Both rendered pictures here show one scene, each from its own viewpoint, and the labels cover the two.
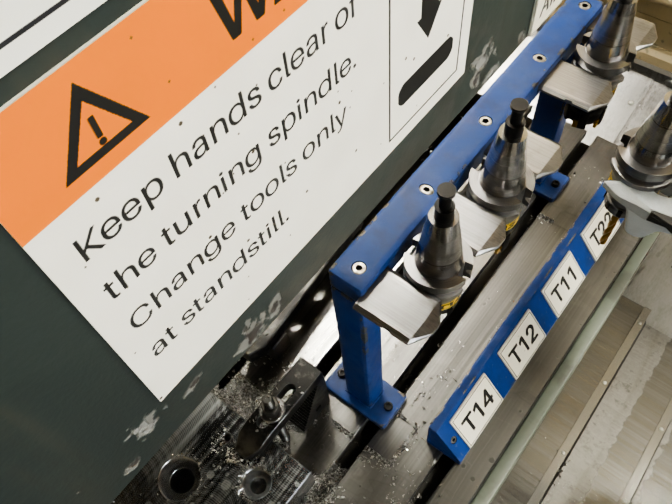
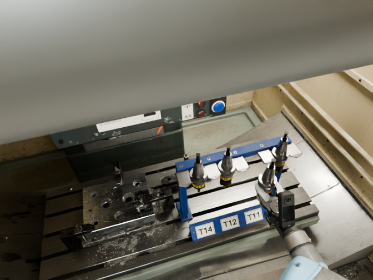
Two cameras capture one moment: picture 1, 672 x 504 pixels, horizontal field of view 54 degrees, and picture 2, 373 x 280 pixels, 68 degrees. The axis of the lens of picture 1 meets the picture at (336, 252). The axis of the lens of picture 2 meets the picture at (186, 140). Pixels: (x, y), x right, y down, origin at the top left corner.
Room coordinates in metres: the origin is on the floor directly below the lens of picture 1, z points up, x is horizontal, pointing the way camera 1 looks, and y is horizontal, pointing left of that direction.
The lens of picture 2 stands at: (-0.24, -0.39, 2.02)
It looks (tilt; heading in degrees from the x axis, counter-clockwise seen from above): 45 degrees down; 32
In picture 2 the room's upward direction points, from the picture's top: 4 degrees counter-clockwise
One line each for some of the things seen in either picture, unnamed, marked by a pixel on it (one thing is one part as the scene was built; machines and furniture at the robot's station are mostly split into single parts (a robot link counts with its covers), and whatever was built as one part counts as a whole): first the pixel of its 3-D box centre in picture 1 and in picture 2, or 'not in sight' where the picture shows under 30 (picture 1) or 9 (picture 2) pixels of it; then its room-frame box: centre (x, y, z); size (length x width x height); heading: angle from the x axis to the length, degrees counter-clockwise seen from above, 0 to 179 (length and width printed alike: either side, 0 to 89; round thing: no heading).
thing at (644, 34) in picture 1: (625, 30); (292, 150); (0.57, -0.36, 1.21); 0.07 x 0.05 x 0.01; 45
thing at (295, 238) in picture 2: not in sight; (297, 240); (0.24, -0.47, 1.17); 0.08 x 0.05 x 0.08; 135
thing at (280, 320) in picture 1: (301, 286); (187, 176); (0.45, 0.05, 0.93); 0.26 x 0.05 x 0.06; 140
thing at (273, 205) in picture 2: not in sight; (282, 219); (0.30, -0.41, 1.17); 0.12 x 0.08 x 0.09; 45
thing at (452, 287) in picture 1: (437, 265); (198, 175); (0.30, -0.09, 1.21); 0.06 x 0.06 x 0.03
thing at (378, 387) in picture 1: (360, 347); (182, 192); (0.30, -0.01, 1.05); 0.10 x 0.05 x 0.30; 45
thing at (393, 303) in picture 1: (403, 308); (184, 179); (0.26, -0.05, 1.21); 0.07 x 0.05 x 0.01; 45
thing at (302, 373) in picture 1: (280, 415); (158, 199); (0.26, 0.09, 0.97); 0.13 x 0.03 x 0.15; 135
